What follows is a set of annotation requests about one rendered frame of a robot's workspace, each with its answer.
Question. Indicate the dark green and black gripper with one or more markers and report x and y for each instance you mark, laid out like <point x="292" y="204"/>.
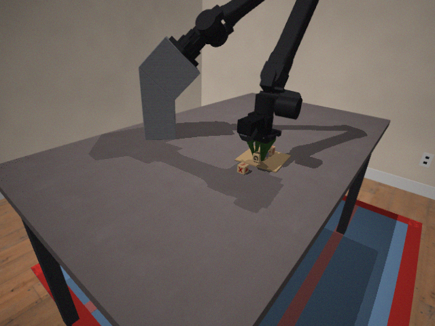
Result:
<point x="265" y="144"/>

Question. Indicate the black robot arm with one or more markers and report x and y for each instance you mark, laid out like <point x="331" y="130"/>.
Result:
<point x="273" y="98"/>

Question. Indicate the tan flat mat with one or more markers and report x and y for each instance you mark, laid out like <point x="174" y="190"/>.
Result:
<point x="272" y="163"/>

